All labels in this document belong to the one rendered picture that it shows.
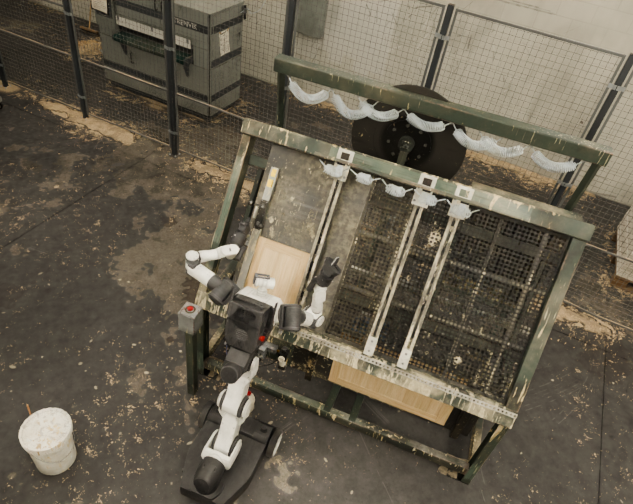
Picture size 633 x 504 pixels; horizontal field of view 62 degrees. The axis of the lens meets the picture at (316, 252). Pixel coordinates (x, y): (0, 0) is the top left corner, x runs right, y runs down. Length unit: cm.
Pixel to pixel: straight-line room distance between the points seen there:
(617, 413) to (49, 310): 487
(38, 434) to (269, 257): 180
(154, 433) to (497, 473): 251
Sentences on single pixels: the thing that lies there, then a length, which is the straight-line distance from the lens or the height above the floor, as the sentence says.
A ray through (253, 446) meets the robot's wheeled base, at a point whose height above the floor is 17.
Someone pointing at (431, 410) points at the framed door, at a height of 36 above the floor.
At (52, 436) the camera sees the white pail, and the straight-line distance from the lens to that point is 376.
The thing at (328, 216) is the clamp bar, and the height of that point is 156.
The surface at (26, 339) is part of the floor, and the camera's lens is 479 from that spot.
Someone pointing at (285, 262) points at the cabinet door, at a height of 121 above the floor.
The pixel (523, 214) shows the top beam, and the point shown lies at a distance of 326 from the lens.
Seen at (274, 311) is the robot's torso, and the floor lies 138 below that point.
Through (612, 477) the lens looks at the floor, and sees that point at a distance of 485.
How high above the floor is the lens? 354
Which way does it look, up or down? 41 degrees down
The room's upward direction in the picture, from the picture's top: 10 degrees clockwise
